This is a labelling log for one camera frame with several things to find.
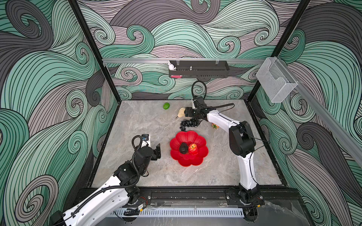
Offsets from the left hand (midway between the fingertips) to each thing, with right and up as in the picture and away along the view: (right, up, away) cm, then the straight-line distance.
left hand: (153, 143), depth 77 cm
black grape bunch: (+23, +10, +23) cm, 34 cm away
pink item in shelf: (+12, +41, +12) cm, 44 cm away
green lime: (+4, +23, +36) cm, 43 cm away
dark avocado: (+17, -5, +9) cm, 20 cm away
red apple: (+23, -6, +8) cm, 25 cm away
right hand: (+21, +18, +22) cm, 35 cm away
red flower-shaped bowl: (+20, -5, +10) cm, 23 cm away
